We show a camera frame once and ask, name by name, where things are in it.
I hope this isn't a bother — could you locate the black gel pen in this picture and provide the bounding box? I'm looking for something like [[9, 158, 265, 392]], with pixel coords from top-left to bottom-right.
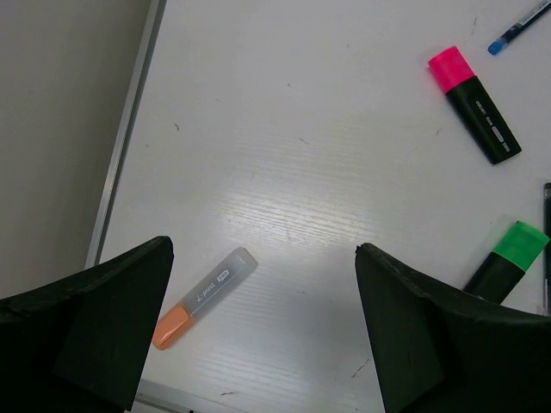
[[542, 182, 551, 317]]

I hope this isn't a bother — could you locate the blue clear-capped gel pen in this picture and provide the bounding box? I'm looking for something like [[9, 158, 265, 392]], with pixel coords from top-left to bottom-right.
[[487, 0, 551, 56]]

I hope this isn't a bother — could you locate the green-capped black highlighter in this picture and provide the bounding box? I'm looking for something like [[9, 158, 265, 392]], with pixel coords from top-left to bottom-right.
[[463, 221, 550, 305]]

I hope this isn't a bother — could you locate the pink-capped black highlighter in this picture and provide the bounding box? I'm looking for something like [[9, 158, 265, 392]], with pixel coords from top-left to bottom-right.
[[428, 46, 522, 165]]

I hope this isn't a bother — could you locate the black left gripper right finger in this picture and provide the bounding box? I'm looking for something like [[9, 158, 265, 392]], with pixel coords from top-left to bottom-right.
[[355, 243, 550, 412]]

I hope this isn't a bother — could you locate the aluminium table edge rail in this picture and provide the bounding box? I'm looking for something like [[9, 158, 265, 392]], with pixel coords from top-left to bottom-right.
[[84, 0, 167, 268]]

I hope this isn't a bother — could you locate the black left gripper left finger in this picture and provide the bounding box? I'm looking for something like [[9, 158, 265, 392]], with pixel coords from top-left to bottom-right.
[[1, 236, 174, 412]]

